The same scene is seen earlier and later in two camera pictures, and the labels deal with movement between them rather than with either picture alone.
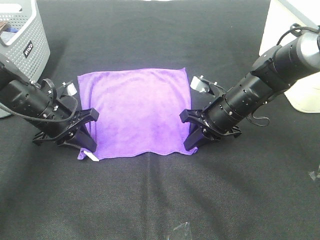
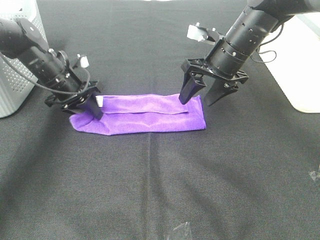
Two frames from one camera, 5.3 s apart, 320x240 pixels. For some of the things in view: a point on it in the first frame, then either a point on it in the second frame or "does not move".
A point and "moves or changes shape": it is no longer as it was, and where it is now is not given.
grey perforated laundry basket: (29, 52) does not move
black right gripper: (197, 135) → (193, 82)
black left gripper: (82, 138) → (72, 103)
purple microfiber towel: (138, 112) moves or changes shape
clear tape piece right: (312, 175) does not move
